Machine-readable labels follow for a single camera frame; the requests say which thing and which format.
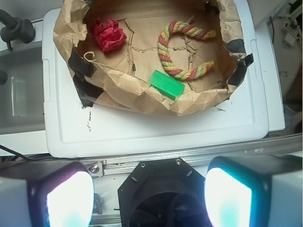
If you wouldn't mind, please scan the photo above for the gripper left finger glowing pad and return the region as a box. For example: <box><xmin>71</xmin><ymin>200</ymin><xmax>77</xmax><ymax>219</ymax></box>
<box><xmin>0</xmin><ymin>161</ymin><xmax>94</xmax><ymax>227</ymax></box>

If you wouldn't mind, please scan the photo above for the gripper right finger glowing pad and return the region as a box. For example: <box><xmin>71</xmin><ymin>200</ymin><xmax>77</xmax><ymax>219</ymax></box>
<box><xmin>204</xmin><ymin>155</ymin><xmax>303</xmax><ymax>227</ymax></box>

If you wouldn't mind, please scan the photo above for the green rectangular block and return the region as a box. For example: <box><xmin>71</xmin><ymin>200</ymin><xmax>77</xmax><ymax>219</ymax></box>
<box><xmin>149</xmin><ymin>70</ymin><xmax>185</xmax><ymax>100</ymax></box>

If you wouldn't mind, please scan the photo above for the white plastic board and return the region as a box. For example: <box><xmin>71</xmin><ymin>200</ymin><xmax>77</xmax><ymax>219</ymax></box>
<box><xmin>42</xmin><ymin>0</ymin><xmax>270</xmax><ymax>158</ymax></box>

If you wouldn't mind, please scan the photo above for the clear plastic container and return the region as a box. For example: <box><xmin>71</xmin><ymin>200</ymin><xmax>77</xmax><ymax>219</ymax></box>
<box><xmin>10</xmin><ymin>75</ymin><xmax>44</xmax><ymax>117</ymax></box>

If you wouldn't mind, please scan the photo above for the brown paper bag tray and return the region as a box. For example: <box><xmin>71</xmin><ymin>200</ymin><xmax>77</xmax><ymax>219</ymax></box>
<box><xmin>53</xmin><ymin>0</ymin><xmax>254</xmax><ymax>116</ymax></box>

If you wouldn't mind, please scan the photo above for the grey clamp knob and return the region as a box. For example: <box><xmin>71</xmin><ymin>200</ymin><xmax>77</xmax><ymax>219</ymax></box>
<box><xmin>0</xmin><ymin>9</ymin><xmax>36</xmax><ymax>52</ymax></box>

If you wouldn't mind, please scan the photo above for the crumpled red paper ball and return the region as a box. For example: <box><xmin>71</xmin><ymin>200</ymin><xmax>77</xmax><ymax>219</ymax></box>
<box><xmin>90</xmin><ymin>18</ymin><xmax>127</xmax><ymax>53</ymax></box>

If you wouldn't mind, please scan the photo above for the silver corner bracket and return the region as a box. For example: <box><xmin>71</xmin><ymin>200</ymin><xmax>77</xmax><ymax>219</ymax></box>
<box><xmin>85</xmin><ymin>161</ymin><xmax>104</xmax><ymax>178</ymax></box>

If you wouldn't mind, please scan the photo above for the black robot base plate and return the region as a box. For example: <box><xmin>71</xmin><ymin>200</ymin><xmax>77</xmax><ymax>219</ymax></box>
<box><xmin>117</xmin><ymin>158</ymin><xmax>212</xmax><ymax>227</ymax></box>

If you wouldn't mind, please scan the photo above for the multicolour twisted rope toy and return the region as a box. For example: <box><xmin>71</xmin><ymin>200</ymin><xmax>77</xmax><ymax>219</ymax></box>
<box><xmin>157</xmin><ymin>20</ymin><xmax>217</xmax><ymax>81</ymax></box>

